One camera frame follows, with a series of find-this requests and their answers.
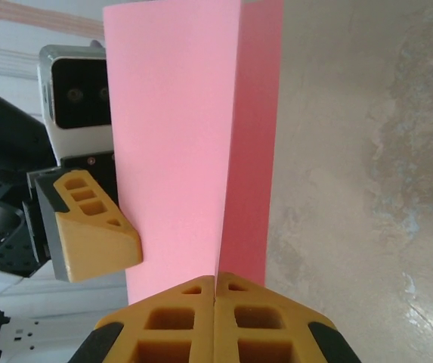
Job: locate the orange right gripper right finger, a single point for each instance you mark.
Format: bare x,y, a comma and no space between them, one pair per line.
261,329

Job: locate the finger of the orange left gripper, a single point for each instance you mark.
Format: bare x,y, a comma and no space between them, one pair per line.
99,246

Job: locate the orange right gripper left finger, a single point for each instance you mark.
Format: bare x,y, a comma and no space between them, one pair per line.
171,329

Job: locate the pink paper sheet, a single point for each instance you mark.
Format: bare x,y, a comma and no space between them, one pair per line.
171,151

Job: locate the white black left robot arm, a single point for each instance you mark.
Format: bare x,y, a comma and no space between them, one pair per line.
42,336

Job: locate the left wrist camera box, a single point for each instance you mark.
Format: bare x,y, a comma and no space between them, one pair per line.
80,98

